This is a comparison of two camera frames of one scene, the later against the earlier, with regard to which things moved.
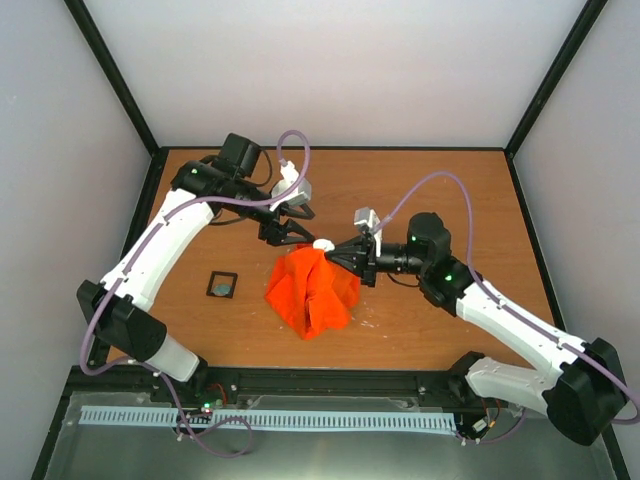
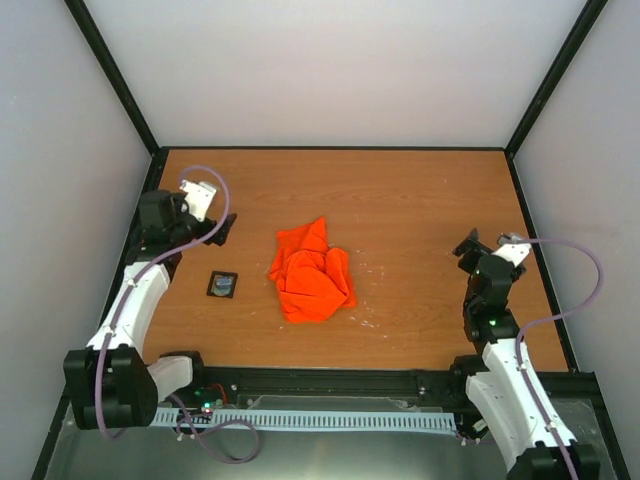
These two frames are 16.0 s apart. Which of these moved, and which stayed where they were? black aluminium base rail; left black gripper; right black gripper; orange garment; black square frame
Moved: right black gripper; orange garment; left black gripper
Stayed: black aluminium base rail; black square frame
